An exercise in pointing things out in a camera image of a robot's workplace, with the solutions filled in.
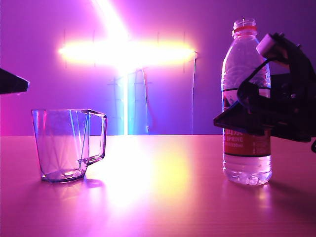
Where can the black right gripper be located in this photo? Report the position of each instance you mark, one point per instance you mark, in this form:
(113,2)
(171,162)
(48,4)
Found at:
(301,123)

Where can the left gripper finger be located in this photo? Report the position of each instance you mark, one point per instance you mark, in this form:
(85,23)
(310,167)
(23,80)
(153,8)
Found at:
(12,82)

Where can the clear water bottle red label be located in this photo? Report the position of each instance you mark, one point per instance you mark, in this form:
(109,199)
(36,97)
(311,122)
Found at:
(243,168)

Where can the transparent faceted plastic mug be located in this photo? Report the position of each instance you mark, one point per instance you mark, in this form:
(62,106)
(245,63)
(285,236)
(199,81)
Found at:
(56,148)

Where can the horizontal glowing light bar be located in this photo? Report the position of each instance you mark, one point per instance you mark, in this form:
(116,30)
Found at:
(123,53)

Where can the vertical glowing light strip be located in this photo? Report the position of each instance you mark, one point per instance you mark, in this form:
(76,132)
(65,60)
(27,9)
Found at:
(126,103)

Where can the diagonal glowing light strip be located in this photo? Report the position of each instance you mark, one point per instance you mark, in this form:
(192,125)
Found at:
(111,17)

